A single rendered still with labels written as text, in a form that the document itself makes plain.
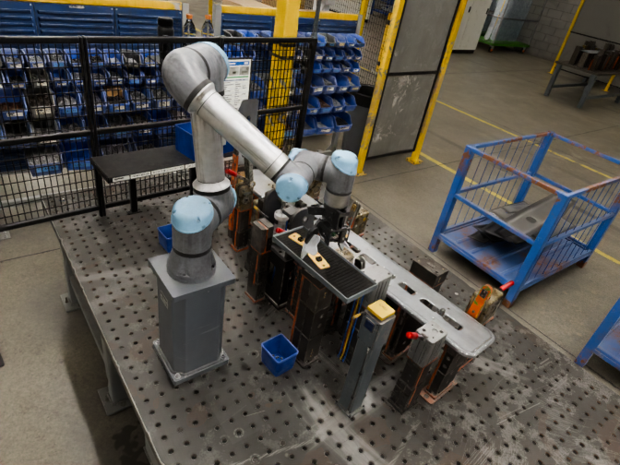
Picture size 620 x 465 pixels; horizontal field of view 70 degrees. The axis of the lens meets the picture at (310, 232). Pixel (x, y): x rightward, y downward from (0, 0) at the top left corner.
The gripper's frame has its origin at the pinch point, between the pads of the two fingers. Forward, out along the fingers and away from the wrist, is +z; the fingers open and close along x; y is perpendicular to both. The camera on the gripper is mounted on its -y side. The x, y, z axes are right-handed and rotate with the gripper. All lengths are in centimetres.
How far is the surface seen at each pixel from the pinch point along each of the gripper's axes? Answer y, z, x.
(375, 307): 24.7, 3.0, 4.7
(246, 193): -69, 17, 5
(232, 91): -130, -9, 20
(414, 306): 16.8, 19.1, 32.7
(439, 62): -256, 4, 300
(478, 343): 39, 19, 42
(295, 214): -25.4, 1.5, 4.5
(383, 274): 8.3, 8.0, 21.7
